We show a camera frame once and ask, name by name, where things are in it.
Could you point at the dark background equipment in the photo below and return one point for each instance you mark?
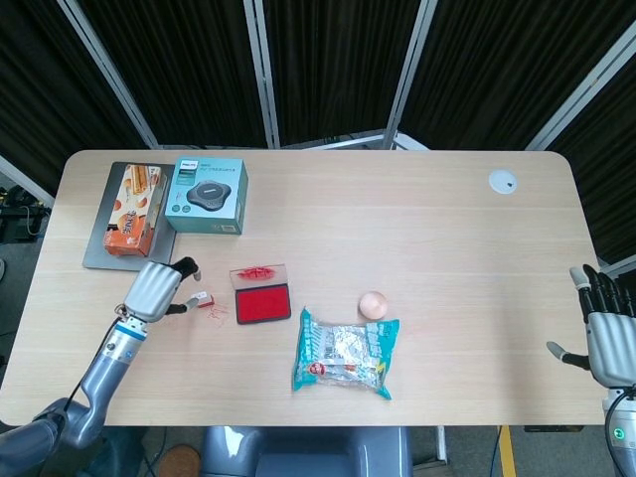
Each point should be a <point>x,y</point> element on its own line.
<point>20,216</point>

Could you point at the pinkish brown egg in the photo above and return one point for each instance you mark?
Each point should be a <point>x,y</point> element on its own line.
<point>373,305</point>

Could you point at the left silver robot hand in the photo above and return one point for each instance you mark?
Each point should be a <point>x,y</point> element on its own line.
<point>149,290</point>

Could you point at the white table leg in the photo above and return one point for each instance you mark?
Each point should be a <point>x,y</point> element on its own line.
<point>441,442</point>

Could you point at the orange biscuit box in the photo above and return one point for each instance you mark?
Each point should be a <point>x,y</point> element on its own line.
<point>133,208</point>

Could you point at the brown shoe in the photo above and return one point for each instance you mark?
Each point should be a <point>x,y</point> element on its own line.
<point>179,462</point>

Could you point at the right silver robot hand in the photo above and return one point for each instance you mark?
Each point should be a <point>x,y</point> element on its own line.
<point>613,343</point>

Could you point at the black fabric partition panel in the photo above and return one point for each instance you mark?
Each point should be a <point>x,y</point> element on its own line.
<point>184,69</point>
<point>611,149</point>
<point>502,69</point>
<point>338,64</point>
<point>45,89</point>

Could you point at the flat grey board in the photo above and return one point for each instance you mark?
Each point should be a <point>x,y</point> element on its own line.
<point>161,246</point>

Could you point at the person leg in jeans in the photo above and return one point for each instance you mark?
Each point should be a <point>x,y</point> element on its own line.
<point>119,452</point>

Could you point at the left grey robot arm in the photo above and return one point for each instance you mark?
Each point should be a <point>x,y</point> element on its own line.
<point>99,382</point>

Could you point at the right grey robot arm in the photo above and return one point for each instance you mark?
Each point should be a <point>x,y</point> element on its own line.
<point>621,447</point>

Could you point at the teal speaker box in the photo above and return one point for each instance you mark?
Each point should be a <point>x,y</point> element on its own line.
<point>206,196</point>

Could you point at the teal snack bag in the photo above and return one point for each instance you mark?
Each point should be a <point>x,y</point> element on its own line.
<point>343,353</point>

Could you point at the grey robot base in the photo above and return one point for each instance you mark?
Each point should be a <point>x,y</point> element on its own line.
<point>308,452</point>

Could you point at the red ink pad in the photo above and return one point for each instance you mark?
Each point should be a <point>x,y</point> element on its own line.
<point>262,305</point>

